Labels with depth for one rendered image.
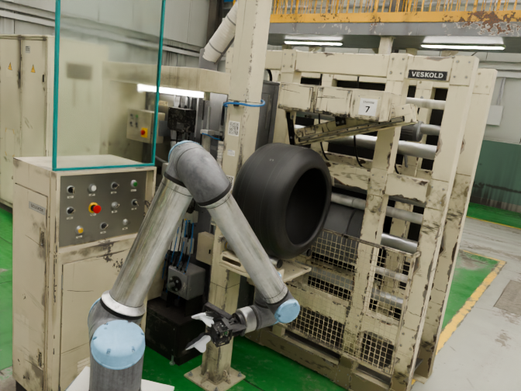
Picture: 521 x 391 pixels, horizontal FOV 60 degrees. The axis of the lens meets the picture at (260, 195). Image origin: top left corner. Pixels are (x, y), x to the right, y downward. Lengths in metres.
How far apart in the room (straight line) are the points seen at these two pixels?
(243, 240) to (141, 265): 0.33
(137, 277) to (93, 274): 0.89
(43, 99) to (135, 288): 3.96
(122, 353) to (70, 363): 1.14
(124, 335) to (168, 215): 0.37
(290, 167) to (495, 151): 9.09
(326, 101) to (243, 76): 0.44
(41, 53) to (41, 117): 0.65
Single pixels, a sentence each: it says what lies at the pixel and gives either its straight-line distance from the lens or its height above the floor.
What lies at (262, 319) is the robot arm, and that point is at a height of 0.89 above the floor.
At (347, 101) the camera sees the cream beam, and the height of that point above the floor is 1.72.
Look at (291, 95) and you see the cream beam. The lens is 2.51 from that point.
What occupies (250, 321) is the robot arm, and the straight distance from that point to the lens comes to 1.68.
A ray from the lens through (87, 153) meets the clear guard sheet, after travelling 2.21.
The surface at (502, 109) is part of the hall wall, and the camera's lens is 10.97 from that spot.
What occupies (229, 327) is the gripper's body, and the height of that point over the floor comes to 0.89.
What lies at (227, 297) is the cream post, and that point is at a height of 0.56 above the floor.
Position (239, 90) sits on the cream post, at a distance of 2.39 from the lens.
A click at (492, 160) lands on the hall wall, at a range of 10.98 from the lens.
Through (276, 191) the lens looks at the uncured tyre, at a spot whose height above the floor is 1.28.
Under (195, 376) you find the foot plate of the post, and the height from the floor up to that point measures 0.01.
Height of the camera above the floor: 1.67
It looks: 12 degrees down
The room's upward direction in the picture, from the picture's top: 7 degrees clockwise
